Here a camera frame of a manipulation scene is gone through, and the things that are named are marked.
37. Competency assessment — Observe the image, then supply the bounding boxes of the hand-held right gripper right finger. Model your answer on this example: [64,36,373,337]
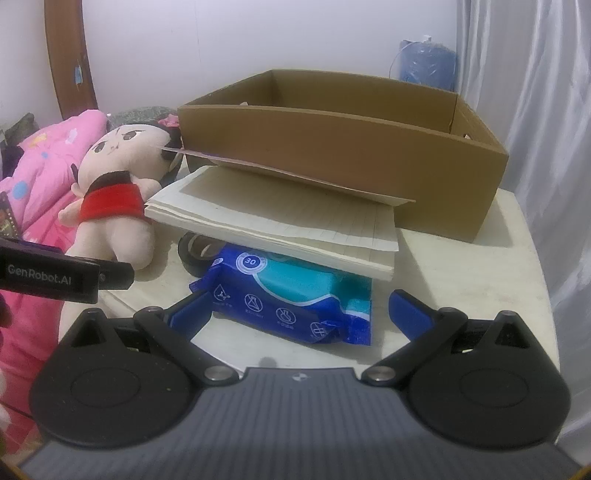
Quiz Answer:
[361,290,550,387]

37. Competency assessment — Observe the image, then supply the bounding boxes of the dark printed packet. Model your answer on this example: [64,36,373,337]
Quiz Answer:
[0,194,21,241]

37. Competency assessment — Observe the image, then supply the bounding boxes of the plush doll with red top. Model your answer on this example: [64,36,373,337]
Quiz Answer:
[58,115,183,271]

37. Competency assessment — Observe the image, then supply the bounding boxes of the brown cardboard box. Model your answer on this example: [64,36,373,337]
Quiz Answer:
[159,69,509,243]

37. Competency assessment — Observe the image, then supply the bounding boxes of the blue wrapped water barrel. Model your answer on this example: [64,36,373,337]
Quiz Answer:
[398,38,459,92]

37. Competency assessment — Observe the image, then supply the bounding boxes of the pink printed blanket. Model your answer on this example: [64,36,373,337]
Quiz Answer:
[0,110,109,416]

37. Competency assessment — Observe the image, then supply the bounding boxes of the black tape roll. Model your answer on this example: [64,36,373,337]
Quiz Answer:
[178,232,222,278]

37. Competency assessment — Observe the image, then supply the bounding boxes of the brown wooden door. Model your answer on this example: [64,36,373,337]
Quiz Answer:
[44,0,100,112]

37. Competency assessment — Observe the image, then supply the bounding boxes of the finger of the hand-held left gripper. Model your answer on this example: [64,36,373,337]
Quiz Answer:
[98,261,136,291]

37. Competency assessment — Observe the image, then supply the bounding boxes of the grey patterned pillow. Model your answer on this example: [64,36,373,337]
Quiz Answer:
[108,105,178,130]

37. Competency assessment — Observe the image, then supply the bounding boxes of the blue wet wipes packet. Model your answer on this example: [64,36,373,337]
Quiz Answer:
[188,244,374,346]

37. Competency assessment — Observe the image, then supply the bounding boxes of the pink cover notebook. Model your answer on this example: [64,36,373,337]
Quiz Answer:
[144,166,400,282]

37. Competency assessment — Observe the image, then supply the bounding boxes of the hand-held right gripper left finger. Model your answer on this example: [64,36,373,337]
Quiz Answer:
[59,290,241,387]

